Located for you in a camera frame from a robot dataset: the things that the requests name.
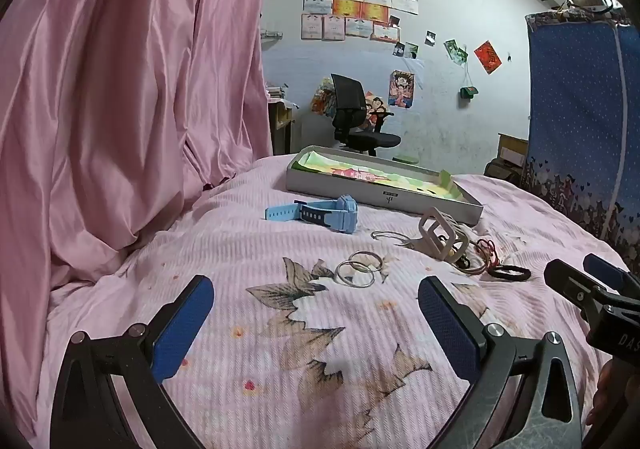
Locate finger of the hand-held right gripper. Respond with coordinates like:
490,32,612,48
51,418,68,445
583,253,632,292
544,259,623,317

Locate black hair tie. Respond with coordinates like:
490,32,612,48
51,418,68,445
487,265,532,280

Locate red wall poster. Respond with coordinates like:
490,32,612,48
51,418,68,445
474,40,502,75

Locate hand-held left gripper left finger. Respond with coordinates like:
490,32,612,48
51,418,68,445
50,275,216,449

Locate blue dotted fabric wardrobe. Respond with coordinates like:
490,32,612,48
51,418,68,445
520,12,640,275

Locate pink floral blanket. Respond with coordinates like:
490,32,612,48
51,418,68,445
37,154,626,449

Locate colourful drawing paper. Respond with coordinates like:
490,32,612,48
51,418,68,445
295,152,466,202

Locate group of wall certificates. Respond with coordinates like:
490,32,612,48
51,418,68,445
300,0,420,44

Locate thin wire hoop bangle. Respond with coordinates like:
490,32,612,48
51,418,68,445
371,229,408,247

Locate pink curtain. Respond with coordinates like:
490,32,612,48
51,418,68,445
0,0,273,430

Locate cartoon wall poster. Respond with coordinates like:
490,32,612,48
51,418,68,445
387,70,417,109

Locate colourful poster behind chair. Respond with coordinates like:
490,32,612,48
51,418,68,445
311,79,336,117

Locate beige geometric hair clip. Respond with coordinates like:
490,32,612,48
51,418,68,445
419,208,471,260

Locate silver bangle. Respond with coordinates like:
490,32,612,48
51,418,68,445
347,250,383,275
335,259,375,287

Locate scattered small wall photos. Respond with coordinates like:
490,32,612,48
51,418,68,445
387,15,469,66

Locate grey cardboard box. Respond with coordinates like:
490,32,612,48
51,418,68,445
285,145,485,226

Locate red cord bracelet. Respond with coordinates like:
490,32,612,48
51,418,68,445
472,238,501,260

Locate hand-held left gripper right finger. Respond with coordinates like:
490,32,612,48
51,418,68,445
417,275,583,449

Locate wooden desk shelf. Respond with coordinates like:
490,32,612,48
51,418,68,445
267,96,301,155

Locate cartoon figures poster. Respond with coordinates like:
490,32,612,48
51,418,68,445
364,92,391,130

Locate black office chair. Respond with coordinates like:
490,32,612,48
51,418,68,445
330,74,402,157

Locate person's right hand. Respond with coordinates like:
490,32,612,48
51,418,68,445
586,358,640,427

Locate blue smartwatch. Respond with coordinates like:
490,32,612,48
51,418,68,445
264,195,360,235

